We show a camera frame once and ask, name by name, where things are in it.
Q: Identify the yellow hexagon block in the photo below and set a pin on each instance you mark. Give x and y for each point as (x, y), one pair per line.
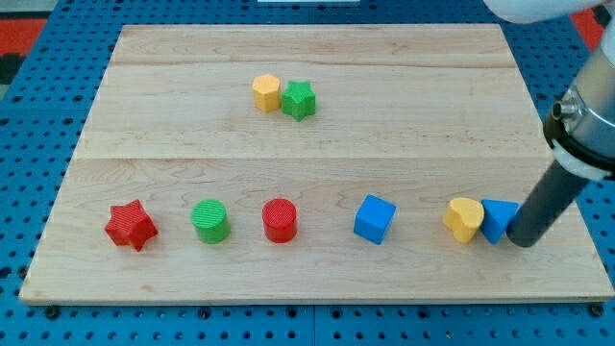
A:
(266, 92)

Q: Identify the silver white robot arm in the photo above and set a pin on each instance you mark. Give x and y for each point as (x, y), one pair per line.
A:
(580, 126)

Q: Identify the red star block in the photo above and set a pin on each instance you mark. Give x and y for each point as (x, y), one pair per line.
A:
(130, 225)

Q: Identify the green star block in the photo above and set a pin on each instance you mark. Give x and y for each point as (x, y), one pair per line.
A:
(299, 100)

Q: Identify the blue cube block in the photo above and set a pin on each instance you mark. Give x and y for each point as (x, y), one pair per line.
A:
(374, 218)

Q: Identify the blue triangle block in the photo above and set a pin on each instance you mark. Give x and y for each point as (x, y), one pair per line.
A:
(497, 216)

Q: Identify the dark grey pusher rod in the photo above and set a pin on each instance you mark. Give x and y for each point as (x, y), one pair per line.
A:
(550, 197)

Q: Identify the red cylinder block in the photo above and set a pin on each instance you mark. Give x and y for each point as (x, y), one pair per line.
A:
(279, 218)

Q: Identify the green cylinder block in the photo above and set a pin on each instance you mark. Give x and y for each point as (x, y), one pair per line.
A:
(210, 220)

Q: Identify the yellow heart block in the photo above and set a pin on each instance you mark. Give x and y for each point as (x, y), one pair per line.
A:
(463, 217)

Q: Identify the light wooden board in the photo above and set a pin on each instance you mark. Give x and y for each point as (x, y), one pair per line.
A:
(414, 114)

